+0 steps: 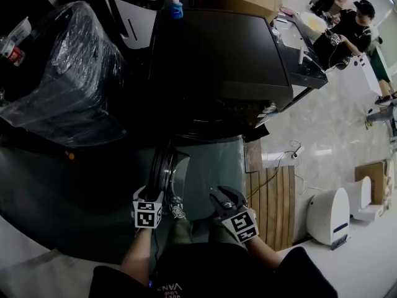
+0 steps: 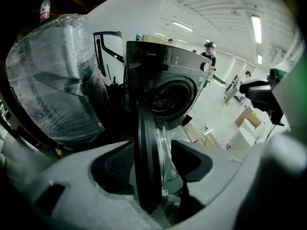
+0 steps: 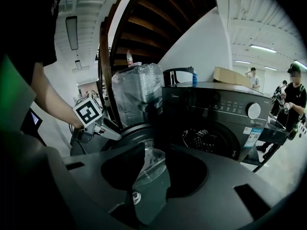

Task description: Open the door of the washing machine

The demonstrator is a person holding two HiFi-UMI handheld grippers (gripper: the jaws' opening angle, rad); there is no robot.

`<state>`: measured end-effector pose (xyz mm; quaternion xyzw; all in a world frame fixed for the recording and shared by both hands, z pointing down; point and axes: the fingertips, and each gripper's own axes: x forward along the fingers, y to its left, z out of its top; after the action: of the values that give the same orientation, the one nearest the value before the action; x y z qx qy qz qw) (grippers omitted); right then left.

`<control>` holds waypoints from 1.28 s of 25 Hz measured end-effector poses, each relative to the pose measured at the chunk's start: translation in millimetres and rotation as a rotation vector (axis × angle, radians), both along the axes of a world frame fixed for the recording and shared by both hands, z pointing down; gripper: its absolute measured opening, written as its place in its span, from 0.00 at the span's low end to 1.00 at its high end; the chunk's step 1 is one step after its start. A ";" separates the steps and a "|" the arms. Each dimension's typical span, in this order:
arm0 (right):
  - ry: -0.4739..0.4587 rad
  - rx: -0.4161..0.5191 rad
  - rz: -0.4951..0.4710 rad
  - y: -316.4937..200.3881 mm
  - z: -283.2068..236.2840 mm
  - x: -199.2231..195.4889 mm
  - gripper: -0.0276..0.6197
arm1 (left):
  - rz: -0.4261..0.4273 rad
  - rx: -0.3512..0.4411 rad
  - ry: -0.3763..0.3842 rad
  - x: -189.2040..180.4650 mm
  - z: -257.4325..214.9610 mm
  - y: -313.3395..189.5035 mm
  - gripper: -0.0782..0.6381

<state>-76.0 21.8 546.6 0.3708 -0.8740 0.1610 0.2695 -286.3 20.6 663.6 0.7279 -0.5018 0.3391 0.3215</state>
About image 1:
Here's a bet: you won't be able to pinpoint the wooden slat pallet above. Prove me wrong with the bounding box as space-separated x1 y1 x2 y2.
244 165 297 251

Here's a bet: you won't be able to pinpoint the person's grey laced shoe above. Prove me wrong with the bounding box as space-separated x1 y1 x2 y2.
169 202 187 220

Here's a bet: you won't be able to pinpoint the white basin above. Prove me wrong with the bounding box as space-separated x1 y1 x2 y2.
298 11 329 40

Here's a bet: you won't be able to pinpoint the person's olive trousers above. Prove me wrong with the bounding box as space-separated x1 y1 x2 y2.
167 215 249 254

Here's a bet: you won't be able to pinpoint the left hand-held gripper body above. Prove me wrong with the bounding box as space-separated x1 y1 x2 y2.
132 184 163 230

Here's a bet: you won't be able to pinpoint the person's left forearm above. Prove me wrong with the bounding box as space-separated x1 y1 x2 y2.
120 227 153 289

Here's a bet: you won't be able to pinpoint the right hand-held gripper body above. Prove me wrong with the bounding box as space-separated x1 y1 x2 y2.
216 201 260 245

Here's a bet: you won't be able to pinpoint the person's right forearm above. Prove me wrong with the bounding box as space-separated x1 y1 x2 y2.
244 236 287 273

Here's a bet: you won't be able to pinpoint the flat cardboard sheet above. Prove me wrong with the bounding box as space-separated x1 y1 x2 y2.
354 161 389 206

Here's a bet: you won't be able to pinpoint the white plastic container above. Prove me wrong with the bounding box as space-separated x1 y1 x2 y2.
7 16 33 47

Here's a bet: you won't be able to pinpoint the blue plastic bottle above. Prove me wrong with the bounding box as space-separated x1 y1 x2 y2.
169 0 185 20

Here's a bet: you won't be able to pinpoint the grey wheeled frame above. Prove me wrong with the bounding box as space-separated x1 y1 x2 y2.
364 100 397 130

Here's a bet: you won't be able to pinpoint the person's black shirt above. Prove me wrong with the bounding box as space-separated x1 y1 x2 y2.
92 243 339 298

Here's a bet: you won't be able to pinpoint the clear bottle with red label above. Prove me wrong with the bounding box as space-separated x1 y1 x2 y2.
0 35 26 67

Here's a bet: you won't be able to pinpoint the white rounded robot base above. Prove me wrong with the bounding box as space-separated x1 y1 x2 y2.
343 175 383 224
308 187 352 251

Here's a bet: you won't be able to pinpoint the white slanted panel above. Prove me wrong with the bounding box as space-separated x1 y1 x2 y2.
352 53 383 96

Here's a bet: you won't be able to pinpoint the black table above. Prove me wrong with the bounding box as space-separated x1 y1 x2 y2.
272 10 329 90

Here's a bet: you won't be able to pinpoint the plastic-wrapped black appliance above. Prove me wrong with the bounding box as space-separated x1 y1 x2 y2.
0 0 128 147

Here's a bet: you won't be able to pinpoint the white and black machine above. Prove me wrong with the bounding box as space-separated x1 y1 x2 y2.
107 0 166 50

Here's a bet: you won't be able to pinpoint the dark grey platform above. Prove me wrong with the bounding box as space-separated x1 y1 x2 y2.
0 135 249 265

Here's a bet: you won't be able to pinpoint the white power strip with cable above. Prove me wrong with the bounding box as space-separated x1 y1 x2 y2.
248 139 308 198

